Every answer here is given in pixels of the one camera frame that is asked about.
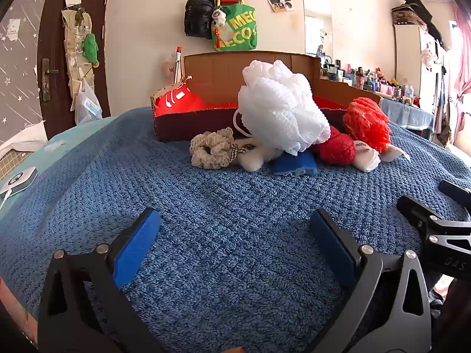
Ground white plush toy keychain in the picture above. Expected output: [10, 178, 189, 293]
[235, 140, 280, 172]

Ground green tote bag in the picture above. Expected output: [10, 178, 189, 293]
[211, 4, 258, 52]

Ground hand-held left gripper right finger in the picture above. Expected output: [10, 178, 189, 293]
[308, 209, 432, 353]

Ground beige hanging door organizer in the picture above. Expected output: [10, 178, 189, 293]
[62, 7, 97, 109]

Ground red printed bag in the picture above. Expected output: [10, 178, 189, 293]
[154, 83, 348, 118]

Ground white mesh bath pouf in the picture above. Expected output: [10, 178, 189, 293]
[233, 59, 331, 156]

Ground wall mirror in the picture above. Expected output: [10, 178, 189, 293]
[302, 0, 334, 59]

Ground black clothes pile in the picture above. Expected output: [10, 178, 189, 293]
[405, 0, 450, 50]

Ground cluttered table with bottles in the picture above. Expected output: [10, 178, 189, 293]
[319, 55, 424, 106]

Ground hanging clothes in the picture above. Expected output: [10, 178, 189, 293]
[421, 31, 459, 148]

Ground table with blue cloth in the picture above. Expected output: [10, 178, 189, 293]
[379, 97, 435, 140]

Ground teal bed sheet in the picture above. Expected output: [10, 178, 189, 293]
[46, 115, 122, 148]

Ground blue sponge cloth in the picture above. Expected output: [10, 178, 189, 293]
[267, 150, 319, 178]

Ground grid cutting mat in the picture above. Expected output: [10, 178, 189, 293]
[0, 143, 28, 182]

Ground stick with orange cap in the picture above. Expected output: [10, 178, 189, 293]
[173, 46, 183, 86]

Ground brown cardboard box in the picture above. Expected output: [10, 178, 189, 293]
[150, 50, 385, 143]

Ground dark brown door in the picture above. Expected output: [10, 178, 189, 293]
[37, 0, 112, 142]

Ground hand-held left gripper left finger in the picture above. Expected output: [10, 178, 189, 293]
[38, 207, 162, 353]

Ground white paper sheet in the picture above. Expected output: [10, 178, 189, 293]
[0, 119, 48, 153]

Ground red knitted plush with tag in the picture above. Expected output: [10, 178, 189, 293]
[312, 125, 370, 166]

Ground cream crochet scrunchie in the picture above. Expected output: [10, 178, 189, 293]
[190, 127, 255, 170]

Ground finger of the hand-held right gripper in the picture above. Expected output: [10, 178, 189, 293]
[439, 180, 471, 204]
[397, 195, 471, 238]

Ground green plush toy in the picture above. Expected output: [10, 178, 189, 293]
[81, 33, 100, 67]

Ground white round device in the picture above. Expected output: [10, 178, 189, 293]
[0, 166, 38, 196]

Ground patterned suitcase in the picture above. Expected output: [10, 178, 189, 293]
[391, 4, 427, 26]

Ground white wardrobe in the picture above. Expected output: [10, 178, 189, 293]
[394, 20, 447, 144]

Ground black backpack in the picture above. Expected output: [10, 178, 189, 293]
[184, 0, 216, 39]

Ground pink curtain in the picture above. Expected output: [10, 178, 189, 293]
[452, 4, 471, 96]

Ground red crochet ball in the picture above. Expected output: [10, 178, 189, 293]
[343, 97, 391, 152]

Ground metal door handle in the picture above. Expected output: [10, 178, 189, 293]
[41, 58, 59, 102]

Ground white plastic bag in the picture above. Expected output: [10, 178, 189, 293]
[74, 79, 103, 126]

